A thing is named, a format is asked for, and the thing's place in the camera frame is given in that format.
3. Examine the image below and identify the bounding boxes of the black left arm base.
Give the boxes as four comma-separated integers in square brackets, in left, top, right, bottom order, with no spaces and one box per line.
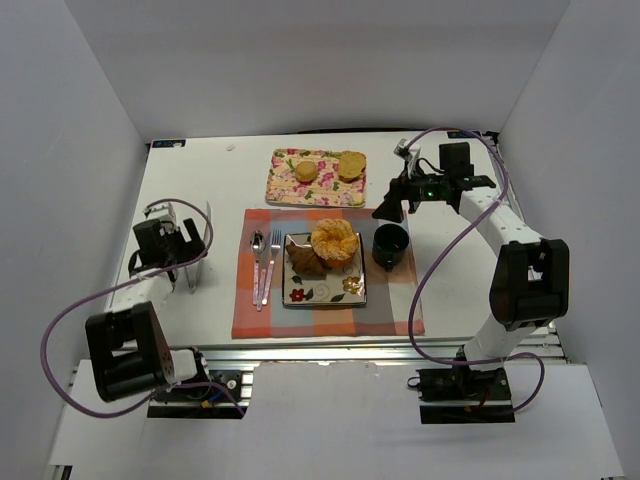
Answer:
[147,347,248,420]

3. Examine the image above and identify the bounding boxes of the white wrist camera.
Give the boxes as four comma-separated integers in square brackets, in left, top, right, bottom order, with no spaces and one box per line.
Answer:
[394,138,421,179]
[143,202,177,234]

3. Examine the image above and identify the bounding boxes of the dark green mug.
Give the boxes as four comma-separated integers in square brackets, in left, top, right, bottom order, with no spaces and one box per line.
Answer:
[372,224,410,272]

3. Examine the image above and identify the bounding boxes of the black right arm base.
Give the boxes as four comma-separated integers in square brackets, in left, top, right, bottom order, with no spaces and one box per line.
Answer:
[407,366,515,425]

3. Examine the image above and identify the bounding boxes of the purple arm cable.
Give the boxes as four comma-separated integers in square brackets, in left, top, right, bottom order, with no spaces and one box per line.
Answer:
[40,198,248,419]
[406,126,546,412]

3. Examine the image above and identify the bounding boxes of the dark brown bread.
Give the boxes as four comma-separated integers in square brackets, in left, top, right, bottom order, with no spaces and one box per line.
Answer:
[286,244,329,278]

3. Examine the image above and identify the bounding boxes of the round seeded bread bun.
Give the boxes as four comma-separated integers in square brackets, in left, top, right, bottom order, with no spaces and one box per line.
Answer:
[338,151,366,182]

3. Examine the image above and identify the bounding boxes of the silver fork pink handle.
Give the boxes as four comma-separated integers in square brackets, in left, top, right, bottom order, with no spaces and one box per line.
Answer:
[257,229,283,311]

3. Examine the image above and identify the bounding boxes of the orange checkered placemat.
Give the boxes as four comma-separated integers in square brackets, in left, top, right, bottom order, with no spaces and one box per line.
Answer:
[231,208,417,340]

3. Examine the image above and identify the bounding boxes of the floral square plate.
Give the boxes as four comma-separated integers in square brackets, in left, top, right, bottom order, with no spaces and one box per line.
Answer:
[281,244,367,308]

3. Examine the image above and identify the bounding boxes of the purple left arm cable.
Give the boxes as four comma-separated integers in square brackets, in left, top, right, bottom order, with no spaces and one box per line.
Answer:
[40,198,248,419]

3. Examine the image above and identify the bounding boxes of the small yellow muffin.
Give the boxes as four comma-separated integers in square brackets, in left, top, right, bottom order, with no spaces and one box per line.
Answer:
[294,161,318,183]

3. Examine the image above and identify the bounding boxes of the silver spoon pink handle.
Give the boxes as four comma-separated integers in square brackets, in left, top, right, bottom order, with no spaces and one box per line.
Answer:
[250,230,266,306]

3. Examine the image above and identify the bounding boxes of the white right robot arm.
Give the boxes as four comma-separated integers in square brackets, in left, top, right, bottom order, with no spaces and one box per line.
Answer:
[373,140,569,373]

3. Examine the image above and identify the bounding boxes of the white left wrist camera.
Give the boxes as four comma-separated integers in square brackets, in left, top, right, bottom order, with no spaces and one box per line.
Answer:
[143,202,177,234]

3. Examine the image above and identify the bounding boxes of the floral serving tray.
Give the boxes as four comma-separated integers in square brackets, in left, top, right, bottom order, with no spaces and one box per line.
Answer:
[265,148,367,208]

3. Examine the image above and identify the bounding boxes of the white plastic tongs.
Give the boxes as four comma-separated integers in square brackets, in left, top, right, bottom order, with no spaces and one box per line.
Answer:
[187,200,213,292]

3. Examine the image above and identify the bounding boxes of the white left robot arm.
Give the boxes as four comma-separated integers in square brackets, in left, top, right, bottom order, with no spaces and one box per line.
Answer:
[85,217,210,402]

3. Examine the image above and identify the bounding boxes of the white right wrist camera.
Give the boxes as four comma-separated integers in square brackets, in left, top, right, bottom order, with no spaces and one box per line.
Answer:
[394,138,421,179]

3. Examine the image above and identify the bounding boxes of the orange bundt cake bread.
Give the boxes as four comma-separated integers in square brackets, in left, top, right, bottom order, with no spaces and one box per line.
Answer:
[311,218,360,268]

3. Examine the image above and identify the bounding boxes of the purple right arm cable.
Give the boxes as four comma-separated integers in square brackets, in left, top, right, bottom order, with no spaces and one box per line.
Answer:
[406,126,546,412]

